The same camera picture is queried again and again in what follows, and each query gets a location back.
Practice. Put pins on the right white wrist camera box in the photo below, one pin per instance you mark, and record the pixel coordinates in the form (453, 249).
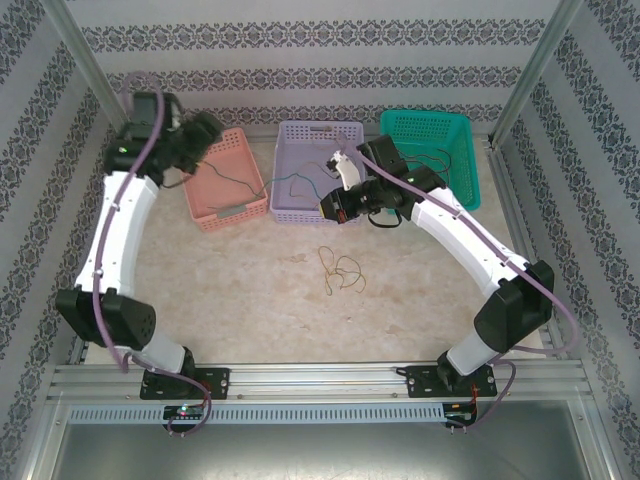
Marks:
(347, 172)

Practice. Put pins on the pink plastic basket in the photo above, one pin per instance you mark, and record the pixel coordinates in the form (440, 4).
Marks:
(240, 160)

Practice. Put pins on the long aluminium mounting rail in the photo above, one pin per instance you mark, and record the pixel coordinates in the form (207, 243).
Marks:
(320, 377)

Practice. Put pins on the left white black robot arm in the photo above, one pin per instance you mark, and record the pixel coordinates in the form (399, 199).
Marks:
(120, 225)

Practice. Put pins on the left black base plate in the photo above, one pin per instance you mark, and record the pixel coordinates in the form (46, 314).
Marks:
(215, 382)

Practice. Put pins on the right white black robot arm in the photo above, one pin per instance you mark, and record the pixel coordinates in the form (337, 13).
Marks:
(465, 235)

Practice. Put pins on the teal plastic basket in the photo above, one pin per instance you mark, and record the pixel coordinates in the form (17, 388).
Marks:
(450, 130)

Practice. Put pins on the right small circuit board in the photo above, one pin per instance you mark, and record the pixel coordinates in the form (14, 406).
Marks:
(460, 417)

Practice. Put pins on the purple plastic basket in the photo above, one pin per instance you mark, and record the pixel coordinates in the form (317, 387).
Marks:
(300, 150)

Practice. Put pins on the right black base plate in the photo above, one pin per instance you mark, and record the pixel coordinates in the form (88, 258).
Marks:
(420, 382)

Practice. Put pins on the left small circuit board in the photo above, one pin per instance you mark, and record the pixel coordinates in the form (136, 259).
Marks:
(185, 411)

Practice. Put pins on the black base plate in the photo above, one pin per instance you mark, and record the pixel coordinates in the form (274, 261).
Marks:
(420, 382)
(215, 382)

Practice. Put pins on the aluminium frame post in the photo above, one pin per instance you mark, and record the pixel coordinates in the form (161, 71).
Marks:
(535, 70)
(95, 80)

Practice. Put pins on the small circuit board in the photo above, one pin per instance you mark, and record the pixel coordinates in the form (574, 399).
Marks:
(460, 417)
(185, 411)

